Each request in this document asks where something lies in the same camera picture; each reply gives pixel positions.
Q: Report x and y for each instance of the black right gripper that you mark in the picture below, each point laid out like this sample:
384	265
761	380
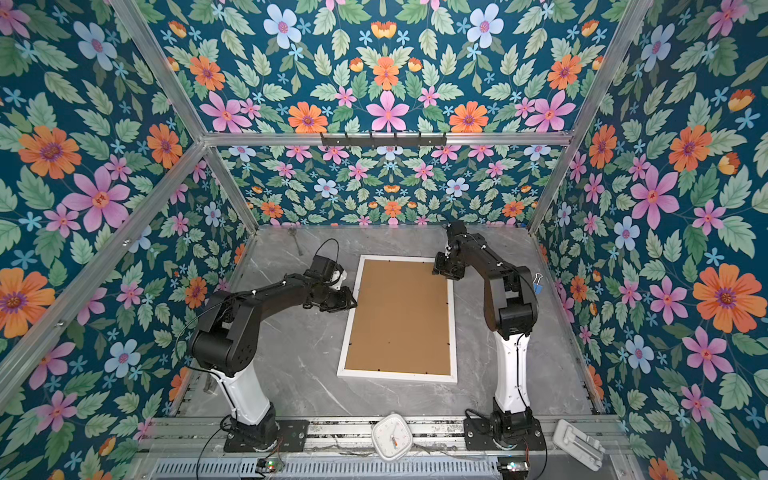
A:
440	266

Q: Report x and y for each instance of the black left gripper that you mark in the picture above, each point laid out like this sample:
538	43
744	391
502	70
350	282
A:
344	301

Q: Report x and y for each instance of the brown backing board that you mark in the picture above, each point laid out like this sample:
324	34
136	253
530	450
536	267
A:
399	318

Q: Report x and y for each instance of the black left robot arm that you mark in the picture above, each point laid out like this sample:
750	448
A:
226	340

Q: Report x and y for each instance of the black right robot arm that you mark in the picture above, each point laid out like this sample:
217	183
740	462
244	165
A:
510	309

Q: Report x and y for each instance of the blue binder clip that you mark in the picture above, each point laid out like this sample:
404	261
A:
537	283

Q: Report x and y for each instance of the white square clock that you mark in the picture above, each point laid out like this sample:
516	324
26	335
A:
392	437

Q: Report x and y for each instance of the white plastic holder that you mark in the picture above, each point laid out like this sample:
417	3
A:
577	444

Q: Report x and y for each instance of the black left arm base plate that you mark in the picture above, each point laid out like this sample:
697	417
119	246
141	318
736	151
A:
288	435

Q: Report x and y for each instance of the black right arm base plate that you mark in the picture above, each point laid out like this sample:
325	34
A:
478	437

